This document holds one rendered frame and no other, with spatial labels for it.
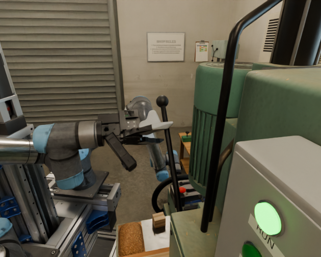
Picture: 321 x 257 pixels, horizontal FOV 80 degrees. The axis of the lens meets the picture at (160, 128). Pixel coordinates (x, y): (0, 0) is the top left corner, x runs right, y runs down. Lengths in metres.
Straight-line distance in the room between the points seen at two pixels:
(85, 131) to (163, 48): 3.00
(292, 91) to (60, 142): 0.49
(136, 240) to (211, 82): 0.58
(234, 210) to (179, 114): 3.58
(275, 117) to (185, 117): 3.58
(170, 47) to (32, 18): 2.08
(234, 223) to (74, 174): 0.49
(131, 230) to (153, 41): 3.00
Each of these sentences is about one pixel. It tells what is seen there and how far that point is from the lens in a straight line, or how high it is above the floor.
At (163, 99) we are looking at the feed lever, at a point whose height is 1.41.
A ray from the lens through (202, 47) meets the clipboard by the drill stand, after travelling 3.58.
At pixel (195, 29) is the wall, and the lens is 3.55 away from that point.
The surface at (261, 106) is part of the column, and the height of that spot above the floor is 1.49.
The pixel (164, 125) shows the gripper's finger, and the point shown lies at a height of 1.36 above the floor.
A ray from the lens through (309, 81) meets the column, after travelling 0.20.
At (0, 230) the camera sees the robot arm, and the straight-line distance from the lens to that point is 0.78.
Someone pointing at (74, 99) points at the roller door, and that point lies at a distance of 3.65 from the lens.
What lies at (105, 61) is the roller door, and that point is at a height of 1.27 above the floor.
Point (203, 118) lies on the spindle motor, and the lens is 0.43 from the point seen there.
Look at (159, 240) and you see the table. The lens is 0.79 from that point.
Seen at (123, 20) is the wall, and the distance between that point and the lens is 3.43.
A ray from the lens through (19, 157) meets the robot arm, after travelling 0.67.
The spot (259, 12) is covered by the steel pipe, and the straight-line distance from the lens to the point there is 0.25.
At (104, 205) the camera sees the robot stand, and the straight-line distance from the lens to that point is 1.20.
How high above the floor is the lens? 1.55
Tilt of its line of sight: 24 degrees down
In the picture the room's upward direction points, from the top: straight up
